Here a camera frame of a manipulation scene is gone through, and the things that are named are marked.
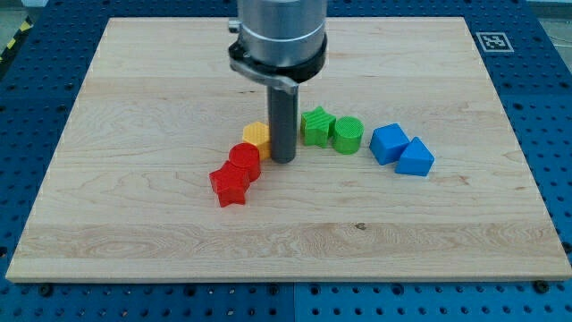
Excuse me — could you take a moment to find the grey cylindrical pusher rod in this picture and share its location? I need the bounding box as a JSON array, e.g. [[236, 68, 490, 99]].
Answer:
[[267, 87, 298, 164]]

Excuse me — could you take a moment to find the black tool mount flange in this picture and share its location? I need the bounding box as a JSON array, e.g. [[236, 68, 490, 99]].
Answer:
[[228, 36, 328, 95]]

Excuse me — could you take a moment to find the red cylinder block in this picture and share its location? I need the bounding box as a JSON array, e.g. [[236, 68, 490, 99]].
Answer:
[[229, 142, 261, 182]]

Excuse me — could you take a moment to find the red star block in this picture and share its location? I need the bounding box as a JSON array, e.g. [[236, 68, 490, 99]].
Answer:
[[209, 161, 250, 208]]

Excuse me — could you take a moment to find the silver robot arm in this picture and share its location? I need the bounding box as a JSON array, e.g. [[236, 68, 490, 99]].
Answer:
[[228, 0, 328, 164]]

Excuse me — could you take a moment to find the wooden board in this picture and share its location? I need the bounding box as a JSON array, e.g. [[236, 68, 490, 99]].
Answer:
[[6, 17, 571, 284]]

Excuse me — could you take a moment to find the yellow hexagon block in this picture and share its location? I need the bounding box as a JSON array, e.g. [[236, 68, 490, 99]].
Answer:
[[242, 122, 271, 160]]

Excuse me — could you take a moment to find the green star block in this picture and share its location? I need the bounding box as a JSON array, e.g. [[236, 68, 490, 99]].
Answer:
[[300, 106, 336, 148]]

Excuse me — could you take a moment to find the green cylinder block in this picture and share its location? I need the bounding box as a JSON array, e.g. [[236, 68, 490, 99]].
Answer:
[[332, 116, 365, 155]]

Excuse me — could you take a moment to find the blue cube block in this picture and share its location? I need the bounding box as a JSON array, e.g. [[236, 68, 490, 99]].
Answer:
[[369, 123, 409, 165]]

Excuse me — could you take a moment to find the blue triangle block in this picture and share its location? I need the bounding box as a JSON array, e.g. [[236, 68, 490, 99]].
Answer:
[[395, 137, 435, 176]]

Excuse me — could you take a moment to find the white fiducial marker tag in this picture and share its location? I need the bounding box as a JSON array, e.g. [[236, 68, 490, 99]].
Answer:
[[476, 31, 514, 53]]

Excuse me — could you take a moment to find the yellow black hazard tape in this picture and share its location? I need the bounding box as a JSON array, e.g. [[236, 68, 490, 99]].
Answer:
[[1, 16, 34, 67]]

